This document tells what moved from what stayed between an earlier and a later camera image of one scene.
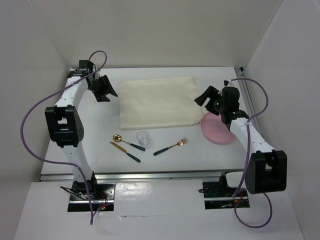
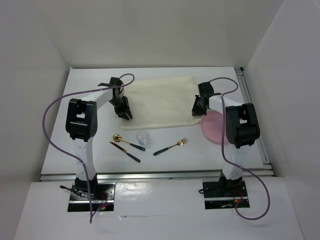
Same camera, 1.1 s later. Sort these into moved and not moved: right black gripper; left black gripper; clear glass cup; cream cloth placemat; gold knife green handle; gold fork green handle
Moved: right black gripper; left black gripper
Not moved: cream cloth placemat; gold fork green handle; clear glass cup; gold knife green handle
